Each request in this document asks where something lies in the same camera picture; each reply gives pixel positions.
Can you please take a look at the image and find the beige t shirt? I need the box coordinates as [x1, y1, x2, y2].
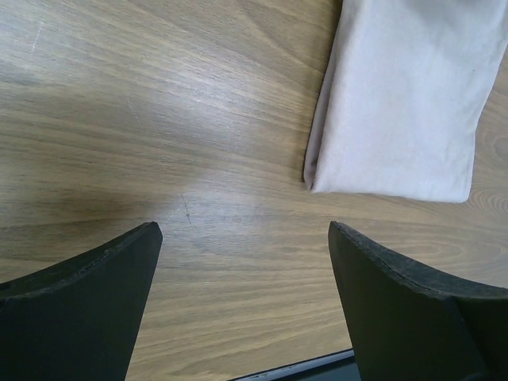
[303, 1, 507, 203]

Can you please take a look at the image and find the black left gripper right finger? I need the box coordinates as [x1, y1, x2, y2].
[328, 222, 507, 380]

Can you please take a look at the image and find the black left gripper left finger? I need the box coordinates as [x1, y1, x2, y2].
[1, 222, 163, 380]

